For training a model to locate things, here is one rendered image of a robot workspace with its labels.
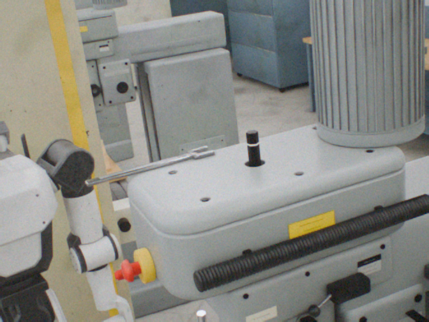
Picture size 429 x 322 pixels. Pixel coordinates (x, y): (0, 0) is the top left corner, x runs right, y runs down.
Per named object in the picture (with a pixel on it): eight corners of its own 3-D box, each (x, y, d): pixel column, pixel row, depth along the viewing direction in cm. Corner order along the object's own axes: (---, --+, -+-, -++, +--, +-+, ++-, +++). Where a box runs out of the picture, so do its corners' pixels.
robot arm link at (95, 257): (83, 301, 189) (67, 242, 184) (115, 288, 193) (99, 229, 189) (95, 313, 180) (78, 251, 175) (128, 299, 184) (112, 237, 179)
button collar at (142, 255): (147, 290, 108) (142, 259, 106) (136, 275, 113) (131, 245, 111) (158, 286, 109) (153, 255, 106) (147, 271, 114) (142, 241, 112)
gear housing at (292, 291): (238, 344, 107) (232, 294, 104) (184, 280, 129) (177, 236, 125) (397, 282, 119) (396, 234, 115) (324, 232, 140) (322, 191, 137)
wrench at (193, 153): (89, 189, 111) (88, 184, 110) (83, 182, 114) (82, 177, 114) (214, 154, 119) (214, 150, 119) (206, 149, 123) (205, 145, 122)
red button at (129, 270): (127, 287, 107) (124, 267, 106) (121, 277, 111) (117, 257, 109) (146, 282, 108) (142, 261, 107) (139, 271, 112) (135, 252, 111)
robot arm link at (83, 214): (68, 263, 187) (50, 194, 179) (109, 248, 192) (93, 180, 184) (81, 278, 177) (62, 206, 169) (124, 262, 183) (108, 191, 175)
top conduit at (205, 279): (202, 297, 96) (200, 277, 95) (192, 284, 100) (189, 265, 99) (435, 214, 112) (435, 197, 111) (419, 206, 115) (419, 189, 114)
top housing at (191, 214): (180, 315, 100) (165, 224, 94) (130, 248, 123) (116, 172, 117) (417, 230, 116) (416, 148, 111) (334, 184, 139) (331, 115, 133)
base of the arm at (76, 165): (48, 188, 182) (27, 158, 177) (84, 162, 187) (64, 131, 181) (67, 202, 170) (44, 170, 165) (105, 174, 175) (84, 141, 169)
